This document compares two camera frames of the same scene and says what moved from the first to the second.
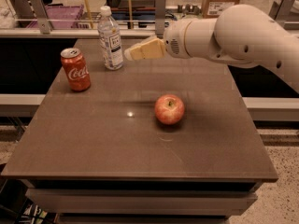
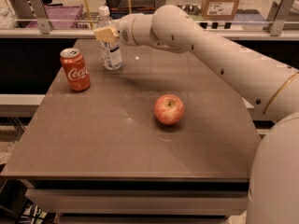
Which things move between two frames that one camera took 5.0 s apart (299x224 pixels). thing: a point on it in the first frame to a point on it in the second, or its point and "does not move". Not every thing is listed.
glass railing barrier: [74, 14] does not move
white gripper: [175, 41] to [125, 29]
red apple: [169, 108] does not move
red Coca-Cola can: [76, 68] does not move
